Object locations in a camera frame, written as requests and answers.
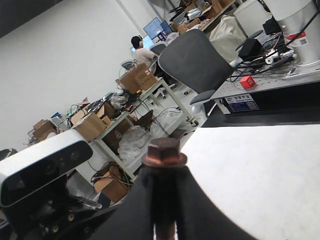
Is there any person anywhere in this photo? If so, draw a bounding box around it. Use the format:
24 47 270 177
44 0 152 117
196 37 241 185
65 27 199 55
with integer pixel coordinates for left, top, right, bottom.
130 35 159 76

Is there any copper hex flange bolt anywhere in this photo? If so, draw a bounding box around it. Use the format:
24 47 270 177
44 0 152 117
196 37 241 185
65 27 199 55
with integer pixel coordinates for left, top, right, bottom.
141 137 188 240

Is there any black box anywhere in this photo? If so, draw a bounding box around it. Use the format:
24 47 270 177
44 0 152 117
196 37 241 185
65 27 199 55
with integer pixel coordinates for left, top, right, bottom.
238 38 263 60

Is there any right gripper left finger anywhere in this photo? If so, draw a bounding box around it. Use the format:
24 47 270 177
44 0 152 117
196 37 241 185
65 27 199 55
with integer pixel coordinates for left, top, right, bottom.
87 166 156 240

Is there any red cube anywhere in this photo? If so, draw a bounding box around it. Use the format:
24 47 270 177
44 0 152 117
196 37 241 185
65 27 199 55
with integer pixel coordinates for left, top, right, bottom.
239 75 258 90

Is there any blue label plate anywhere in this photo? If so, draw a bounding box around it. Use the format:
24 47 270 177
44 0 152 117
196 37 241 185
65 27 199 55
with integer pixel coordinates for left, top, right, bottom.
225 94 260 113

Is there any silver-white machine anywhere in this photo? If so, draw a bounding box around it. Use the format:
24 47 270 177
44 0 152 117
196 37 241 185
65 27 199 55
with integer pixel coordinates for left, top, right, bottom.
274 0 320 68

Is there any large white sack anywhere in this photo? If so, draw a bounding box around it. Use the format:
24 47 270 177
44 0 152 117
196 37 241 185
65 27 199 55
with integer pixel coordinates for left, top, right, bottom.
209 14 248 64

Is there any crumpled clear plastic bag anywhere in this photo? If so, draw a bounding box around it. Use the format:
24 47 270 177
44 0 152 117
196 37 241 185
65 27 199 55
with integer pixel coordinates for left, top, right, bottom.
116 124 171 171

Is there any white frame desk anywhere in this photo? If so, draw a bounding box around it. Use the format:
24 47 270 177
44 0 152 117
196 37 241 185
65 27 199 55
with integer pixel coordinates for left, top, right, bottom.
91 76 200 181

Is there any metal bench with holes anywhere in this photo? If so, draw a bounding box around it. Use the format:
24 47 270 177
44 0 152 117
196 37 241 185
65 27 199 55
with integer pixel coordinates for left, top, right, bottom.
203 51 320 126

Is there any cardboard box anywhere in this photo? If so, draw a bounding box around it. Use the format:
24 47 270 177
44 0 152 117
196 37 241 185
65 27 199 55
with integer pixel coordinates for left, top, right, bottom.
132 62 159 91
70 111 108 143
115 70 141 94
31 119 60 141
93 170 130 204

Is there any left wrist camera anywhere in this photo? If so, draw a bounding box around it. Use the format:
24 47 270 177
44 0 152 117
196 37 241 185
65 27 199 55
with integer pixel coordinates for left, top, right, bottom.
0 128 94 208

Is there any grey mesh office chair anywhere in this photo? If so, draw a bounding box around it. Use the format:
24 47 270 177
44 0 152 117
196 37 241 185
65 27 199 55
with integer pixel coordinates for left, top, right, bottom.
157 28 235 114

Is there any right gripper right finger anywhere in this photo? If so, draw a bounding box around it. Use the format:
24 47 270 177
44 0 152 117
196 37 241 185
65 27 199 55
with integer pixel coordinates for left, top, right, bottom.
174 165 259 240

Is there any computer monitor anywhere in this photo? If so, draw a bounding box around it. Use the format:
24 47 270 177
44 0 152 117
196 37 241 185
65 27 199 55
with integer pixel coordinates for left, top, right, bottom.
142 16 164 40

